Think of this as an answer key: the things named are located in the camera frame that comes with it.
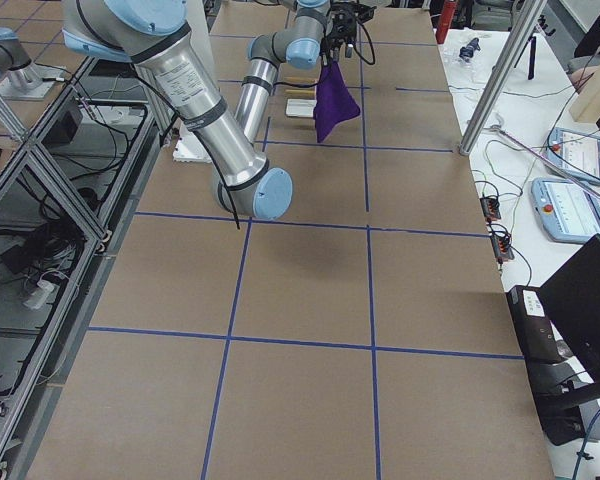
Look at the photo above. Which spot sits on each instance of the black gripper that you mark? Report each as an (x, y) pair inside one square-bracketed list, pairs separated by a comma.
[(339, 31)]

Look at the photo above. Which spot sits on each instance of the purple towel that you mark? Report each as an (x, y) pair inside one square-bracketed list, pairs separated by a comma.
[(334, 103)]

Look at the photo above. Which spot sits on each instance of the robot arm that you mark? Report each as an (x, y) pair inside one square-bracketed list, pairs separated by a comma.
[(156, 36), (21, 78)]

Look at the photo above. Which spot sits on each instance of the wooden rack bar outer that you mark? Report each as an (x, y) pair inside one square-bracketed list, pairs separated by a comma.
[(301, 80)]

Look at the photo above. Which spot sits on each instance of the wooden rack bar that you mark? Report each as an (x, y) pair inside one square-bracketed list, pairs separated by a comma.
[(300, 93), (301, 80)]

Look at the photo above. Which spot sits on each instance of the wooden rack bar inner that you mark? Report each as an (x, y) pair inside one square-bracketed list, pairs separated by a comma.
[(300, 93)]

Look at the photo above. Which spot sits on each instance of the white towel rack base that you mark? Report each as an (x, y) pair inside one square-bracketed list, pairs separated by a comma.
[(300, 108)]

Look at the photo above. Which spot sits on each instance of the red cylinder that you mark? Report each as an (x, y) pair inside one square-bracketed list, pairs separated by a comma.
[(445, 20)]

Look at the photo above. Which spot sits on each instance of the dark blue folded umbrella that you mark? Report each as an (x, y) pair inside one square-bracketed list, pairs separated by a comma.
[(467, 52)]

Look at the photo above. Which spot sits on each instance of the reacher grabber tool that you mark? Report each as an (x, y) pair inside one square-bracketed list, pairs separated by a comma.
[(547, 163)]

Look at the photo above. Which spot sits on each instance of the seated person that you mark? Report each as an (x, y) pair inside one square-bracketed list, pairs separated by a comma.
[(580, 77)]

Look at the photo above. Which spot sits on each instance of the teach pendant far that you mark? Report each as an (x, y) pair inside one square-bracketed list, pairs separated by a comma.
[(575, 152)]

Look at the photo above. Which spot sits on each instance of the teach pendant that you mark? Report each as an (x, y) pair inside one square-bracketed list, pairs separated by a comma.
[(567, 213), (575, 152)]

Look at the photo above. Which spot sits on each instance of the teach pendant near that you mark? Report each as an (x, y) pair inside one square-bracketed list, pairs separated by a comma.
[(567, 213)]

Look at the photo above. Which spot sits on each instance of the black monitor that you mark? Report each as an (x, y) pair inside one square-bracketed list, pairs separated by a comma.
[(571, 300)]

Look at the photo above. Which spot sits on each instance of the black desktop computer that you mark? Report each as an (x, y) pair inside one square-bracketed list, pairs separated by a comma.
[(550, 374)]

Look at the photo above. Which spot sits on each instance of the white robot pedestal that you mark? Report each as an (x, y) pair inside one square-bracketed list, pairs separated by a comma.
[(188, 148)]

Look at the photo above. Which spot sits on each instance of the aluminium frame post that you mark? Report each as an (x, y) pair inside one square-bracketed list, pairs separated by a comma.
[(512, 49)]

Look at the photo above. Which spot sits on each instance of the aluminium frame cabinet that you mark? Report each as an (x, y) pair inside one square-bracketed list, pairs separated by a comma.
[(74, 155)]

